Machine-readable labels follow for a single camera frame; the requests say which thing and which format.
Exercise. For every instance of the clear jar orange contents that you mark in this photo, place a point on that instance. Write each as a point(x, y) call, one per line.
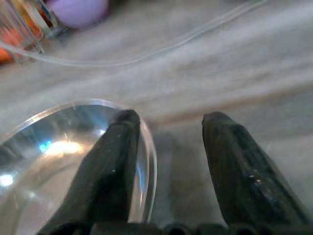
point(17, 31)

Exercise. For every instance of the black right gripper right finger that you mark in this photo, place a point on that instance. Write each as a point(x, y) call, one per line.
point(244, 181)

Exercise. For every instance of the glass jar colourful label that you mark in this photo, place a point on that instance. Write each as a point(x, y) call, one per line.
point(49, 19)

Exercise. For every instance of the clear glass bowl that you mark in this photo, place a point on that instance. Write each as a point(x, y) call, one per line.
point(49, 147)

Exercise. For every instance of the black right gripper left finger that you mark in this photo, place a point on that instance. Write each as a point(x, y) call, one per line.
point(110, 176)

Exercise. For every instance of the purple round object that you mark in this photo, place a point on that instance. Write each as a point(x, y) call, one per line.
point(78, 12)

